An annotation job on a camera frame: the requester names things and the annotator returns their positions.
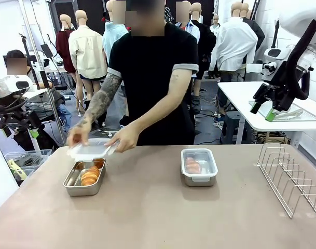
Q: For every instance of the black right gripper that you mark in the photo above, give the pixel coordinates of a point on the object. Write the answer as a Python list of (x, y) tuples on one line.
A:
[(283, 99)]

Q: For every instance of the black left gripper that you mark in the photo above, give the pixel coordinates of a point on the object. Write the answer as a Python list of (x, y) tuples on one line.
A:
[(20, 118)]

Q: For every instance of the metal serving tongs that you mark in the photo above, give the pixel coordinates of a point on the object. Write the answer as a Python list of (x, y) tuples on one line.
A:
[(292, 114)]

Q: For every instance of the clear plastic clip lid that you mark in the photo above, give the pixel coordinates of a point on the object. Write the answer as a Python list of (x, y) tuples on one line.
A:
[(95, 150), (208, 160)]

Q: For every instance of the golden brown croissant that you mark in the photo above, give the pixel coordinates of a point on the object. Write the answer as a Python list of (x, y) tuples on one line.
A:
[(193, 166), (90, 176)]

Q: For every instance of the rectangular stainless steel container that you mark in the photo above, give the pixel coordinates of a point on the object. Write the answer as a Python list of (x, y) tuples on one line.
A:
[(199, 182), (82, 190)]

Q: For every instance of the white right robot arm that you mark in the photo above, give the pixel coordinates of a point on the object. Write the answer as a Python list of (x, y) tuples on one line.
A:
[(297, 13)]

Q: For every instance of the person's left forearm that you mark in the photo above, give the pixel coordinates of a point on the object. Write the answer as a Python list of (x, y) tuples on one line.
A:
[(160, 111)]

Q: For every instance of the person's tattooed right forearm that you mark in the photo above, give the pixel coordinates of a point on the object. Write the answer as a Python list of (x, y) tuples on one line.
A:
[(103, 101)]

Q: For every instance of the person's right hand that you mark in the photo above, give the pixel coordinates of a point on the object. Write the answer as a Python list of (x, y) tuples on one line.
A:
[(81, 132)]

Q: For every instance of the person's left hand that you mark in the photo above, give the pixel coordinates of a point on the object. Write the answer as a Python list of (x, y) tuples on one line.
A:
[(126, 140)]

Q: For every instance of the clear plastic storage bin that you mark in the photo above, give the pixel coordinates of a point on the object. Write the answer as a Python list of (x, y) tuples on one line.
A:
[(30, 155)]

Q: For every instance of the white side table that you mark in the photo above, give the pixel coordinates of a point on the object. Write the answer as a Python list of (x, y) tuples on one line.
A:
[(238, 96)]

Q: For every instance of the dark grey stool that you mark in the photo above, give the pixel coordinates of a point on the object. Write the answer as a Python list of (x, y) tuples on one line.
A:
[(231, 127)]

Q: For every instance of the seated person with dark hair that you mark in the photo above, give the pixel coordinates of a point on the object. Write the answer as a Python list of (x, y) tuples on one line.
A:
[(17, 55)]

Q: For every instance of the black tripod stand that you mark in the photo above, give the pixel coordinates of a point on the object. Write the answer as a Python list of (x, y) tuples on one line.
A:
[(276, 33)]

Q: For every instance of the mannequin in dark jacket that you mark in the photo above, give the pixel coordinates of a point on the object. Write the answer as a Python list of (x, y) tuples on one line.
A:
[(257, 32)]

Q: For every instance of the black power adapter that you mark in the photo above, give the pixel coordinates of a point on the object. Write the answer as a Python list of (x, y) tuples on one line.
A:
[(46, 49)]

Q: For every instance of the mannequin in black garment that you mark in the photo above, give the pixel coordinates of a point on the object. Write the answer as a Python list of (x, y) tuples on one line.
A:
[(205, 44)]

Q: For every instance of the silver metal pole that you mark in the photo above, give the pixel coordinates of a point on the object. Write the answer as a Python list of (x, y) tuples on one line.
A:
[(34, 39)]

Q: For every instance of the mannequin in maroon garment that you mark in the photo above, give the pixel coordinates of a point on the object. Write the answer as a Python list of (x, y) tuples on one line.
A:
[(65, 49)]

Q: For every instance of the mannequin in cream jacket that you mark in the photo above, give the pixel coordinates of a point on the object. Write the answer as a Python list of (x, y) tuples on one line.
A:
[(86, 52)]

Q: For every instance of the mannequin in blue white shirt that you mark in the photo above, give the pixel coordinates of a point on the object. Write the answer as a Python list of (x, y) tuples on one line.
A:
[(191, 29)]

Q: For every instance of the person in black t-shirt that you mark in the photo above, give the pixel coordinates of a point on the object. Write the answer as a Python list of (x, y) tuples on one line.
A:
[(152, 77)]

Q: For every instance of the mannequin in light blue shirt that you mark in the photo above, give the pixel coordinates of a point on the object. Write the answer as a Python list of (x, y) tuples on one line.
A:
[(113, 36)]

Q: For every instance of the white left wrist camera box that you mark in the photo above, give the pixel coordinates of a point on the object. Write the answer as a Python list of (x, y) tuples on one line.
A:
[(21, 83)]

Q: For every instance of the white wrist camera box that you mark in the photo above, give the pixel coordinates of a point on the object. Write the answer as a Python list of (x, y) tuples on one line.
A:
[(21, 83), (274, 53)]

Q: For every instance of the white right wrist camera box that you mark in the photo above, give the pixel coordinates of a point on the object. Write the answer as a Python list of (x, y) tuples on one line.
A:
[(274, 53)]

